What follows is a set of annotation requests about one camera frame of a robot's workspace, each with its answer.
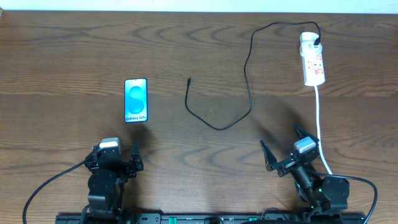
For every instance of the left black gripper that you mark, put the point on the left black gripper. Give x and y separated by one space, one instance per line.
130 170

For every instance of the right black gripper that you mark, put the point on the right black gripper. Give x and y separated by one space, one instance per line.
272 163

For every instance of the blue Galaxy smartphone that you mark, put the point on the blue Galaxy smartphone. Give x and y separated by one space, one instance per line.
135 100

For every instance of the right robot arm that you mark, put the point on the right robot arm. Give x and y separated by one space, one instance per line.
324 194

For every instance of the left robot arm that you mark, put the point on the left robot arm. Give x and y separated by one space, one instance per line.
106 183

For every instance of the white charger plug adapter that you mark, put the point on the white charger plug adapter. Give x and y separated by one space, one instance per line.
310 41

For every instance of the white power strip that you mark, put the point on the white power strip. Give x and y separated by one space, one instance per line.
312 61

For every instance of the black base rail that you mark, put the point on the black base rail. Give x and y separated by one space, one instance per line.
156 218

